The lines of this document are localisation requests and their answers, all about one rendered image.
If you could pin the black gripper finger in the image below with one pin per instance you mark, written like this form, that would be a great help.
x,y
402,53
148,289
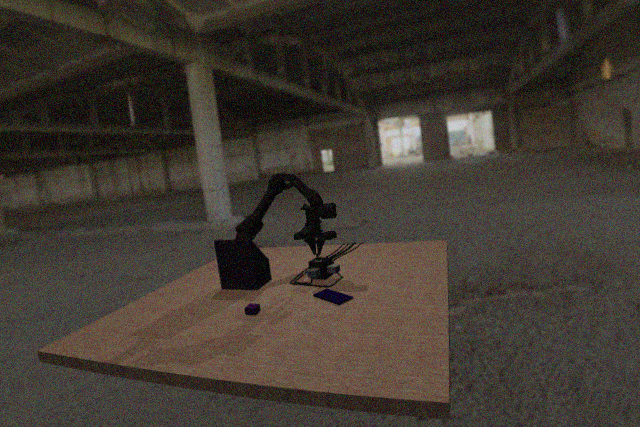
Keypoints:
x,y
312,245
320,244

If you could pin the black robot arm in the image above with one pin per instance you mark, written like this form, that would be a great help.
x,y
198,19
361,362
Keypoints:
x,y
252,224

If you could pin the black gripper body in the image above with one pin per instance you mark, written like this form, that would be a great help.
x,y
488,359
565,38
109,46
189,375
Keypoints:
x,y
329,235

